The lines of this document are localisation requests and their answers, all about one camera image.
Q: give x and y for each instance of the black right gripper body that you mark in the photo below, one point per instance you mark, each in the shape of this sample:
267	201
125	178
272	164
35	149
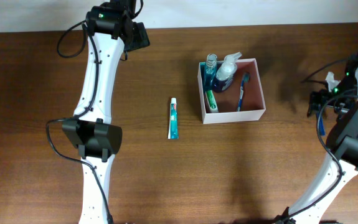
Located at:
346	88

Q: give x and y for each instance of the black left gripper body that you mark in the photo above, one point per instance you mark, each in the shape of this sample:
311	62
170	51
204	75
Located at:
140	38

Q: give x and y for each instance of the blue disposable razor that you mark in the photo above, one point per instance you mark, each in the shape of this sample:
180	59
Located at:
321	131

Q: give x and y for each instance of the teal mouthwash bottle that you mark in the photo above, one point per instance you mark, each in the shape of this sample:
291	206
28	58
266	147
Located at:
210	69

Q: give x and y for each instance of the pink cardboard box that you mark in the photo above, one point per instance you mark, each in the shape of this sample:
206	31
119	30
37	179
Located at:
253	104

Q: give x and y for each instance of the blue white toothbrush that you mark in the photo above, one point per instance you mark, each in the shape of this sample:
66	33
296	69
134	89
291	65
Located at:
245	79

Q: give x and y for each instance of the purple spray bottle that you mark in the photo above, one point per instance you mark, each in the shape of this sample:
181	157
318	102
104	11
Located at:
224	76

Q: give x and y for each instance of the green white soap box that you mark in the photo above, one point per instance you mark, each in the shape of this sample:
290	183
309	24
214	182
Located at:
210	101

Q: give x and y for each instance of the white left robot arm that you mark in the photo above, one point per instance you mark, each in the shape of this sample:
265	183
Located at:
109	33

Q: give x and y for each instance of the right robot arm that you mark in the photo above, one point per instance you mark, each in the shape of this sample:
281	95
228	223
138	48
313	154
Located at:
341	161

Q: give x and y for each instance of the teal white toothpaste tube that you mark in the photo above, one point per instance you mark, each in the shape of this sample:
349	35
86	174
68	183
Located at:
173	124

